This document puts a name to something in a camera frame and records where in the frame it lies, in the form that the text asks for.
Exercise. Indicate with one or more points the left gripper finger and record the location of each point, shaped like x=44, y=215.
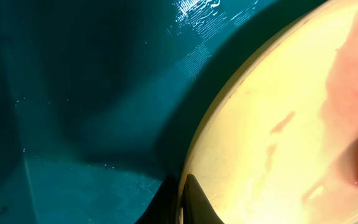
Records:
x=196, y=206

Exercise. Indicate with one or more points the yellow plate with ketchup swirl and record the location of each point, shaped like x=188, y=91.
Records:
x=275, y=144

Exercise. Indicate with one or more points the teal plastic tray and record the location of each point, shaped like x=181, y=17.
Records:
x=100, y=99

